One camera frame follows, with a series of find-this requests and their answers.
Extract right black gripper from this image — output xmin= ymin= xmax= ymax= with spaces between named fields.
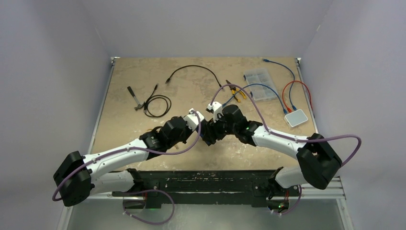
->
xmin=202 ymin=111 xmax=237 ymax=145

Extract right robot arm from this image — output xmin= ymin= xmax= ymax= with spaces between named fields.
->
xmin=201 ymin=102 xmax=342 ymax=195

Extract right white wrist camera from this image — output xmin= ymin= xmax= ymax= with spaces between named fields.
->
xmin=206 ymin=102 xmax=223 ymax=122

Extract small grey hammer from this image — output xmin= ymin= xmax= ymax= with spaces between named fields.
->
xmin=127 ymin=86 xmax=144 ymax=111

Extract coiled black cable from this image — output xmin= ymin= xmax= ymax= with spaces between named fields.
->
xmin=143 ymin=84 xmax=172 ymax=119

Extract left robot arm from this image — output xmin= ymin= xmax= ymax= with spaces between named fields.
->
xmin=52 ymin=111 xmax=204 ymax=207

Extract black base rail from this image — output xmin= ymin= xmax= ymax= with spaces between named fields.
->
xmin=112 ymin=169 xmax=299 ymax=209

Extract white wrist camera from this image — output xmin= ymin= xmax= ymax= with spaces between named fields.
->
xmin=183 ymin=108 xmax=205 ymax=131
xmin=206 ymin=102 xmax=223 ymax=122

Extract short blue ethernet cable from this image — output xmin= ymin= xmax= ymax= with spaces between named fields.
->
xmin=222 ymin=83 xmax=289 ymax=115

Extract clear plastic organizer box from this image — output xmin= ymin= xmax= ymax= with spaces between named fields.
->
xmin=243 ymin=68 xmax=279 ymax=101

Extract long black cable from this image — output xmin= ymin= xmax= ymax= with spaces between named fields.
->
xmin=165 ymin=65 xmax=224 ymax=91

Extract long blue ethernet cable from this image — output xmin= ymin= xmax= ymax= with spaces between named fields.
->
xmin=262 ymin=58 xmax=298 ymax=111

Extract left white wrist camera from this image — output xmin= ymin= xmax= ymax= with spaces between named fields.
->
xmin=183 ymin=108 xmax=205 ymax=131

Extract white network switch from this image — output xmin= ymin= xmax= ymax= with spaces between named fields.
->
xmin=284 ymin=109 xmax=308 ymax=127

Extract red ethernet cable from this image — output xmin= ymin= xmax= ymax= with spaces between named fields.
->
xmin=282 ymin=80 xmax=313 ymax=112

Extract yellow handled pliers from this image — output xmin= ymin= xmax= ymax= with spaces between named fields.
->
xmin=226 ymin=80 xmax=247 ymax=103

